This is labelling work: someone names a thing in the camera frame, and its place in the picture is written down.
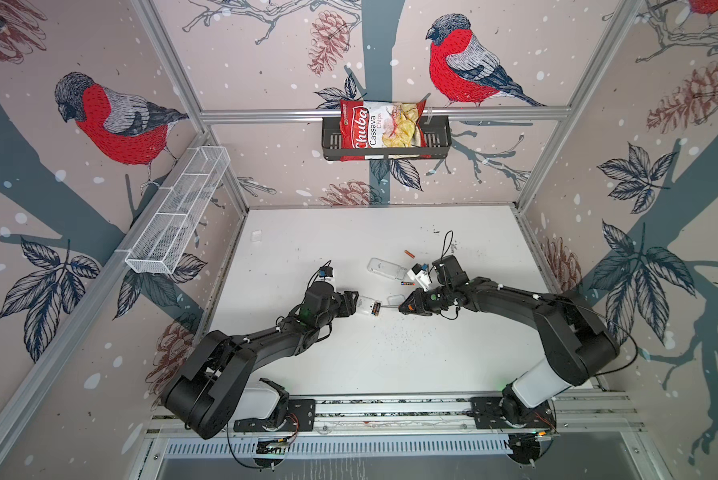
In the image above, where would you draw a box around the white air conditioner remote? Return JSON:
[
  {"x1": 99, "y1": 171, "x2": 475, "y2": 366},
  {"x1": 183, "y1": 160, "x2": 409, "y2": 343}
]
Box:
[{"x1": 356, "y1": 296, "x2": 383, "y2": 317}]

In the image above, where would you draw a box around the white remote control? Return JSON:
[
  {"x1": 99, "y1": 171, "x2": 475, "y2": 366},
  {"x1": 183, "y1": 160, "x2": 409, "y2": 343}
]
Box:
[{"x1": 367, "y1": 257, "x2": 408, "y2": 281}]

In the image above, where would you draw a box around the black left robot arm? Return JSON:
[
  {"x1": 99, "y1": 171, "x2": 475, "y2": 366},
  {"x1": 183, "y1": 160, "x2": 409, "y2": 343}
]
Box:
[{"x1": 160, "y1": 281, "x2": 360, "y2": 439}]

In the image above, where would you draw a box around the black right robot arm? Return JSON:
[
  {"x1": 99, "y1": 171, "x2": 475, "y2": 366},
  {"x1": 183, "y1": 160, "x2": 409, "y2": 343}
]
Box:
[{"x1": 398, "y1": 255, "x2": 620, "y2": 427}]

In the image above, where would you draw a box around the red cassava chips bag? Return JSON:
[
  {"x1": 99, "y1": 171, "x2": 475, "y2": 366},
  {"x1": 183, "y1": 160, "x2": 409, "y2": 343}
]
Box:
[{"x1": 340, "y1": 100, "x2": 428, "y2": 150}]

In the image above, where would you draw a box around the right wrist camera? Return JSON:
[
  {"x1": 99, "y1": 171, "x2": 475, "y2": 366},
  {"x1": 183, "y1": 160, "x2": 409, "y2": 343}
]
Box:
[{"x1": 407, "y1": 263, "x2": 432, "y2": 291}]

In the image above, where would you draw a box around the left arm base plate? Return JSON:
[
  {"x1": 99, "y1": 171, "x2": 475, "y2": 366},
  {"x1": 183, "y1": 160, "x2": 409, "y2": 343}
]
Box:
[{"x1": 231, "y1": 398, "x2": 316, "y2": 433}]

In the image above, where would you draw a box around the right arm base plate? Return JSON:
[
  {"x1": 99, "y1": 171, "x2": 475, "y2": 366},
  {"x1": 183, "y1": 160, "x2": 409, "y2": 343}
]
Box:
[{"x1": 467, "y1": 396, "x2": 557, "y2": 430}]

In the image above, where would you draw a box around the black wire basket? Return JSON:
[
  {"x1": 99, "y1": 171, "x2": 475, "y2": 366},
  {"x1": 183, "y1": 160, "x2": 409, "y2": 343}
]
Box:
[{"x1": 322, "y1": 116, "x2": 452, "y2": 161}]

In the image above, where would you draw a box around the white mesh wall shelf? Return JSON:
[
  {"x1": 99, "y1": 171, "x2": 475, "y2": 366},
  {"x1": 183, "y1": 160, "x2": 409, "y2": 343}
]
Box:
[{"x1": 125, "y1": 146, "x2": 230, "y2": 275}]

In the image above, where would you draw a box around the aluminium mounting rail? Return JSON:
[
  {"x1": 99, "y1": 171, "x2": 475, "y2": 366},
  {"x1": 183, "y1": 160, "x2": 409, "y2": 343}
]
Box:
[{"x1": 279, "y1": 389, "x2": 645, "y2": 436}]

